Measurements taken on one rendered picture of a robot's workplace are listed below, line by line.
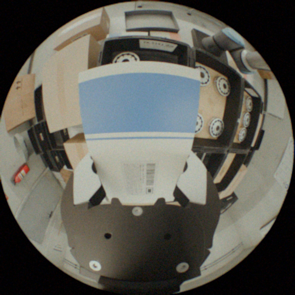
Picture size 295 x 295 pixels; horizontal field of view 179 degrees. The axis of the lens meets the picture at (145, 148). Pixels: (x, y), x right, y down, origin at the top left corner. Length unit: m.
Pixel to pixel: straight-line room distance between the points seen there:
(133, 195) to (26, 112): 2.52
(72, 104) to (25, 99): 2.23
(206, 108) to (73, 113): 0.58
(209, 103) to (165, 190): 0.44
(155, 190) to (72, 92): 0.42
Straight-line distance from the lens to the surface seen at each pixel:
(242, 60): 0.59
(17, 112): 2.53
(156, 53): 0.45
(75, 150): 0.54
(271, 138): 3.49
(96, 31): 0.65
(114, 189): 0.15
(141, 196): 0.16
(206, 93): 0.49
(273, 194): 3.66
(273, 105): 3.49
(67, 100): 0.44
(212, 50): 0.69
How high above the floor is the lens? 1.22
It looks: 61 degrees down
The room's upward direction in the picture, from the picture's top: 176 degrees clockwise
